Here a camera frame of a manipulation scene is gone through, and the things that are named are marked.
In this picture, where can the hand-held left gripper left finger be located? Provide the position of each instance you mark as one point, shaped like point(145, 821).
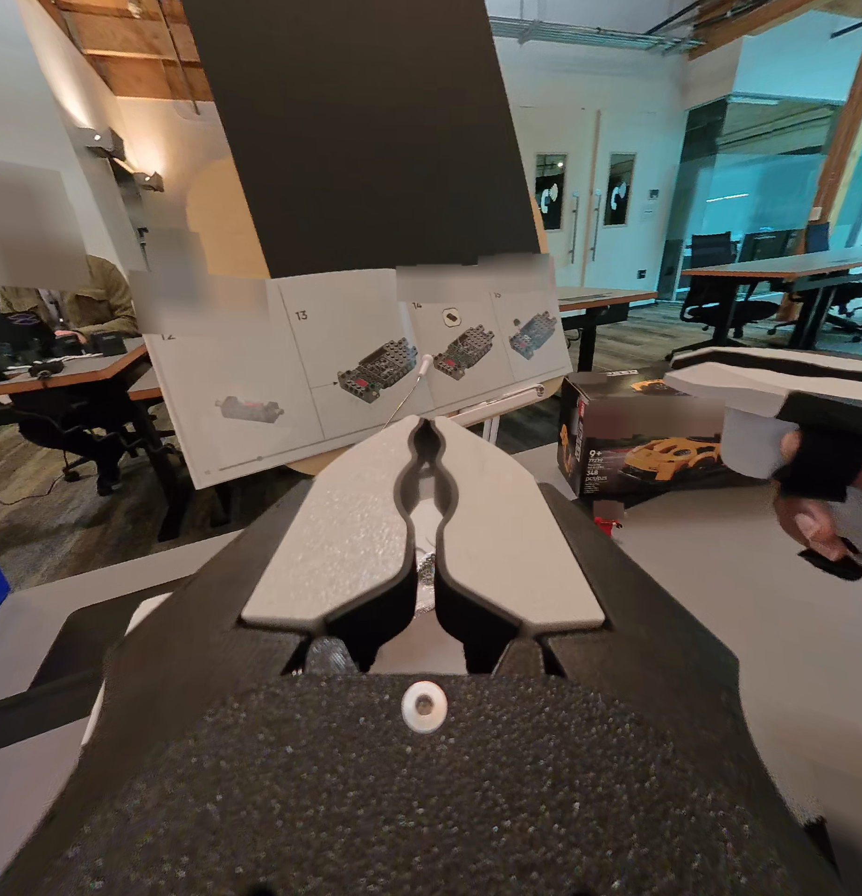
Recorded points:
point(333, 539)

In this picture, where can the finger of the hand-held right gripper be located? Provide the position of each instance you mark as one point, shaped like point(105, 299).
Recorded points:
point(732, 388)
point(788, 360)

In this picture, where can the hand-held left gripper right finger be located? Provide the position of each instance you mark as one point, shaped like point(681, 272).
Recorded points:
point(522, 546)

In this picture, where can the brick building instruction booklet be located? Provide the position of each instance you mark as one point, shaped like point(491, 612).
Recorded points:
point(263, 364)

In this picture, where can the wood-edged office desk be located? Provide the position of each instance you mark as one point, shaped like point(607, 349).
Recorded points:
point(599, 297)
point(123, 367)
point(788, 262)

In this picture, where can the red toy minifigure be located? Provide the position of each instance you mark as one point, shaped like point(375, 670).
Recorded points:
point(607, 523)

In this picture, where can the black office chair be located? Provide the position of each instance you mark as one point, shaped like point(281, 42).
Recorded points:
point(711, 294)

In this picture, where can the clear plastic parts bag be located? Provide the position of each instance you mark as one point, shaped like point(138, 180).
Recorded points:
point(425, 581)

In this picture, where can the black toy car box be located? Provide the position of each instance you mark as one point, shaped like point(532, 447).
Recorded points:
point(613, 420)

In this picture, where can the dark door window panel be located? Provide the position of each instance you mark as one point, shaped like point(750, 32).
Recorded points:
point(551, 192)
point(618, 189)

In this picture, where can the group of small black cameras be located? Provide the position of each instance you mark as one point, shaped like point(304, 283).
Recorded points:
point(46, 367)

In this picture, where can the black laptop pink logo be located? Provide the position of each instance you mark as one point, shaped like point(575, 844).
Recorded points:
point(18, 329)

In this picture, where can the dark backdrop board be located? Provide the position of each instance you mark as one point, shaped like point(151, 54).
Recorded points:
point(368, 140)

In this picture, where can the black wall lamp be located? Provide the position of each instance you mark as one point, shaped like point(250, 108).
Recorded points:
point(102, 143)
point(147, 180)

